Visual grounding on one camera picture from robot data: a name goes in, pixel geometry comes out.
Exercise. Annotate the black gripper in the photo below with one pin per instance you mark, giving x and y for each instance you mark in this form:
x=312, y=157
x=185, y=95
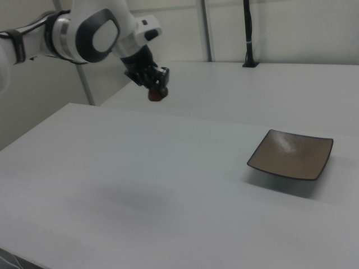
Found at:
x=141, y=65

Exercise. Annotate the small brown round food item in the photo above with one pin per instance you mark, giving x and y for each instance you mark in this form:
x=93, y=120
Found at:
x=155, y=96

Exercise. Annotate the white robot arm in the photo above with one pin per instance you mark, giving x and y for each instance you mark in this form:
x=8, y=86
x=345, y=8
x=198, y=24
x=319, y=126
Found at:
x=103, y=30

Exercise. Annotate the square brown ceramic plate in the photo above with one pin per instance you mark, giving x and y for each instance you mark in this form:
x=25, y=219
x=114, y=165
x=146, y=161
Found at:
x=291, y=155

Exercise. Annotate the black pole with clamp base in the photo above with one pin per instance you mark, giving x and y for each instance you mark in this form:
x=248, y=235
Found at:
x=248, y=33

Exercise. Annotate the grey metal frame post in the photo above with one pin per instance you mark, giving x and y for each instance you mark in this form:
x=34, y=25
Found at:
x=208, y=30
x=84, y=81

